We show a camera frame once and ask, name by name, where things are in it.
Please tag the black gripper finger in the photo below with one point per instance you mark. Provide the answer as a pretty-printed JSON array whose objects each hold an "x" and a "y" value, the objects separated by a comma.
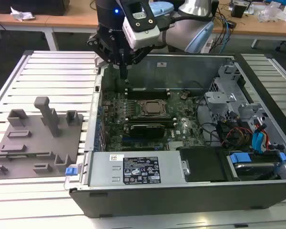
[
  {"x": 139, "y": 55},
  {"x": 102, "y": 45}
]

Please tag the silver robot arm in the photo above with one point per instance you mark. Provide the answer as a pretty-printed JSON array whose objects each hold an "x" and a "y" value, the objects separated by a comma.
[{"x": 181, "y": 33}]

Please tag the black RAM slot bank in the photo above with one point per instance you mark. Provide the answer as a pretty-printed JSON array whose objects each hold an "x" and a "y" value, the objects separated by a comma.
[
  {"x": 133, "y": 122},
  {"x": 147, "y": 95}
]

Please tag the black installed RAM stick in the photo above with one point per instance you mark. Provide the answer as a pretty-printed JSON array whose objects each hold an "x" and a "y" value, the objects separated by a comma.
[{"x": 149, "y": 118}]

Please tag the grey plastic case latch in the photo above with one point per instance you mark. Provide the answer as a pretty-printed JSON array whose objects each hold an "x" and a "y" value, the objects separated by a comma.
[{"x": 99, "y": 63}]

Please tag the white case sticker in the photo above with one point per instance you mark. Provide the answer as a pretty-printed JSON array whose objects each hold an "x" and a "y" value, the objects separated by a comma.
[{"x": 161, "y": 64}]

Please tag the wooden desk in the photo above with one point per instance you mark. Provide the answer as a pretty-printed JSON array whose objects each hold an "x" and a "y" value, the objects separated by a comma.
[{"x": 62, "y": 20}]

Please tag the silver CPU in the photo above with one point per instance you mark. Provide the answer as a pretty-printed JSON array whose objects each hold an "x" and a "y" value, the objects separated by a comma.
[{"x": 153, "y": 107}]

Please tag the green motherboard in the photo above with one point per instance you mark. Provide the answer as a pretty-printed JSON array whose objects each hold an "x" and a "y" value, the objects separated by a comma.
[{"x": 116, "y": 107}]

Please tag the round coin battery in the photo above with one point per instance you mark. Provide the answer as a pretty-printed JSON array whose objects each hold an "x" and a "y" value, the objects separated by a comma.
[{"x": 183, "y": 95}]

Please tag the white power strip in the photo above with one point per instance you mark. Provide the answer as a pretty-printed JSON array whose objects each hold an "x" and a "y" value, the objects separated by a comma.
[{"x": 207, "y": 45}]

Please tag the large black box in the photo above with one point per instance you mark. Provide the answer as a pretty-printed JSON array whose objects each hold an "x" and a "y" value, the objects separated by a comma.
[{"x": 38, "y": 7}]

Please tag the black graphics card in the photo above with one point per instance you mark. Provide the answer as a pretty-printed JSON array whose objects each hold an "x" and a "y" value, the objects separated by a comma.
[{"x": 147, "y": 131}]

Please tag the crumpled white paper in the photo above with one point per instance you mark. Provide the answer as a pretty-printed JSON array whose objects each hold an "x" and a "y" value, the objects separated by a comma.
[{"x": 21, "y": 14}]

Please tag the silver metal drive cage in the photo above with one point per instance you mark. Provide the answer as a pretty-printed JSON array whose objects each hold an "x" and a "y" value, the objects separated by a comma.
[{"x": 219, "y": 97}]

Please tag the small black adapter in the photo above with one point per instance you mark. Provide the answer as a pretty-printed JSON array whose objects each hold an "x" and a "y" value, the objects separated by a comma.
[{"x": 231, "y": 23}]

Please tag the silver finned heatsink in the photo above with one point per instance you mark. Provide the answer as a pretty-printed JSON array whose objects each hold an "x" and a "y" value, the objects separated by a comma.
[{"x": 175, "y": 145}]

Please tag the small black box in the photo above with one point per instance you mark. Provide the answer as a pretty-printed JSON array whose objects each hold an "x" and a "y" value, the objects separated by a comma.
[{"x": 238, "y": 11}]

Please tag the silver power supply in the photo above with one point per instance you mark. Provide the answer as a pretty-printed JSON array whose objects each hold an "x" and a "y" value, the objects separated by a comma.
[{"x": 102, "y": 169}]

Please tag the grey parts rack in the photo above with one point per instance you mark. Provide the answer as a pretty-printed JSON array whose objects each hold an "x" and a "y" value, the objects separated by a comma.
[{"x": 38, "y": 148}]

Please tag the black plastic shroud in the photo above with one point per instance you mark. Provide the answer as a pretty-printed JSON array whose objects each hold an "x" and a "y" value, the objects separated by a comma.
[{"x": 202, "y": 164}]

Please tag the blue latch clip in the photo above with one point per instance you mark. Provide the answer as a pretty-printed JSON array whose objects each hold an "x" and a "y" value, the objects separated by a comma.
[{"x": 71, "y": 171}]

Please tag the clear plastic bag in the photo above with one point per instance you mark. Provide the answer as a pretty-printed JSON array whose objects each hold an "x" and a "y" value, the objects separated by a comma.
[{"x": 270, "y": 12}]

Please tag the blue disk carrier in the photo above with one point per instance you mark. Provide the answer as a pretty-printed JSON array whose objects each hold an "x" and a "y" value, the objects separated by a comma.
[{"x": 239, "y": 158}]

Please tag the black open PC case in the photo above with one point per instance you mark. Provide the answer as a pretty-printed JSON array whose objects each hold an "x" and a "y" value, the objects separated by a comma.
[{"x": 157, "y": 202}]

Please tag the silver hard disk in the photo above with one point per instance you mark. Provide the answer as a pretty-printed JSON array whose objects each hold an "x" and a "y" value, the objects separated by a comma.
[{"x": 252, "y": 169}]

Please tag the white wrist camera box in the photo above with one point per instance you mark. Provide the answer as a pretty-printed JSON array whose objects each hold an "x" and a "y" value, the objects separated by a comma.
[{"x": 143, "y": 35}]

